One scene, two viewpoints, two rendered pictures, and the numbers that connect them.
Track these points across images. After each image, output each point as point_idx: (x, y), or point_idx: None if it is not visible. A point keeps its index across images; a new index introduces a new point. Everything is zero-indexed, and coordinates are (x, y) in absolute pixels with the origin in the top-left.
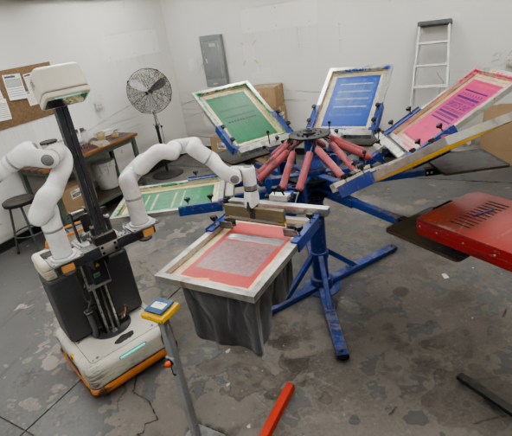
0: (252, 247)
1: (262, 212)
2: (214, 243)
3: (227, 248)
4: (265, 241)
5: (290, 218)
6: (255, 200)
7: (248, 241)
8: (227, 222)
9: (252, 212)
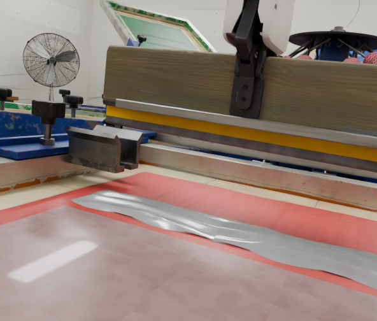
0: (236, 279)
1: (315, 79)
2: None
3: (56, 251)
4: (311, 255)
5: (363, 184)
6: (286, 11)
7: (195, 237)
8: (100, 139)
9: (254, 71)
